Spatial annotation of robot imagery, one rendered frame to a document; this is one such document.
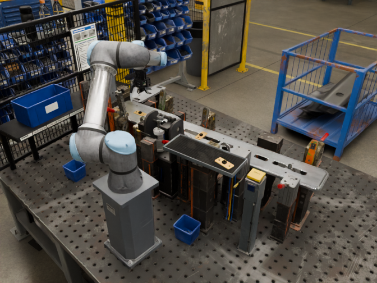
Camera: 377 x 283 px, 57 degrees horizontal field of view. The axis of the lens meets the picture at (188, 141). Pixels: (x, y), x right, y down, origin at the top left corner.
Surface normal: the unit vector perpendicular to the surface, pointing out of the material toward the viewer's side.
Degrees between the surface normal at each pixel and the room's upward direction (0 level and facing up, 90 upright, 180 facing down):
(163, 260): 0
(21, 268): 0
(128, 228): 90
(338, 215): 0
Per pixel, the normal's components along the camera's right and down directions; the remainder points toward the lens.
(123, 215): 0.03, 0.55
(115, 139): 0.13, -0.82
